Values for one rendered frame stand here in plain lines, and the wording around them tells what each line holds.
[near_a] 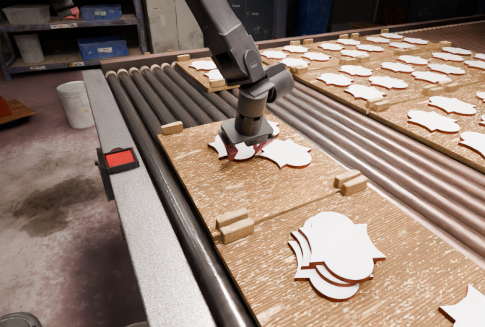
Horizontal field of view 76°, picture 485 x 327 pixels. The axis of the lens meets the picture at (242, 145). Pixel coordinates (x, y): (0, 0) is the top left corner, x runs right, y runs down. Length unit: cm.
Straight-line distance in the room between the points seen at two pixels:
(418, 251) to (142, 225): 49
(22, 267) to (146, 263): 151
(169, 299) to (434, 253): 43
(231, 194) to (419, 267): 35
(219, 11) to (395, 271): 51
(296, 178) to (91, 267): 138
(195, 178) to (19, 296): 137
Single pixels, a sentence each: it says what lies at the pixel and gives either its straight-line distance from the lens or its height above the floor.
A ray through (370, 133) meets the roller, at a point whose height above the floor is 92.
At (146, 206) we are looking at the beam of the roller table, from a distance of 68.
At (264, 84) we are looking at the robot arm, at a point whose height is 114.
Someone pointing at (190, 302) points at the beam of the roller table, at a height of 91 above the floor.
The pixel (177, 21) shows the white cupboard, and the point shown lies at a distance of 510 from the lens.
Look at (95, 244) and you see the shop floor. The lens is 197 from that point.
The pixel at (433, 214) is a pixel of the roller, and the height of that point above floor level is 92.
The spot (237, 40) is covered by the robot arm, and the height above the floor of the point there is 122.
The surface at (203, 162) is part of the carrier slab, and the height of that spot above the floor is 94.
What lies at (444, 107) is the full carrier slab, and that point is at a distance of 118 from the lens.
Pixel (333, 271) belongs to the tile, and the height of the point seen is 97.
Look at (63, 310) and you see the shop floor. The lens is 177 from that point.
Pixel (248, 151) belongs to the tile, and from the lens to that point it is 75.
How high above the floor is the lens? 135
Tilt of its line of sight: 31 degrees down
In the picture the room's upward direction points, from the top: straight up
